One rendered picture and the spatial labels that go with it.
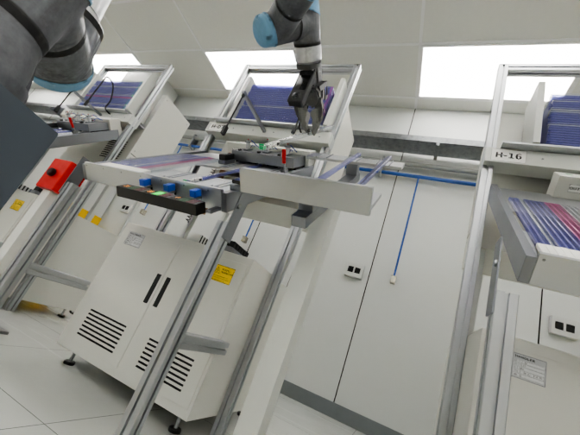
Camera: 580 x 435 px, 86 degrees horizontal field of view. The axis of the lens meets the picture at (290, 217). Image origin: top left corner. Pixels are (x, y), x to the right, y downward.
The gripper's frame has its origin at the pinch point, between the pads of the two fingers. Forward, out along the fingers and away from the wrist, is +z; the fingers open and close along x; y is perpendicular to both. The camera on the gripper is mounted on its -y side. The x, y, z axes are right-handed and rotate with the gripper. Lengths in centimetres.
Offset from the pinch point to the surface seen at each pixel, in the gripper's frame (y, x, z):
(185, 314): -58, 13, 28
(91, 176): -29, 81, 13
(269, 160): 24.3, 33.3, 25.8
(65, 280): -55, 88, 47
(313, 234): -24.3, -10.3, 20.4
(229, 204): -27.0, 16.5, 13.7
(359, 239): 125, 17, 152
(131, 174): -27, 58, 10
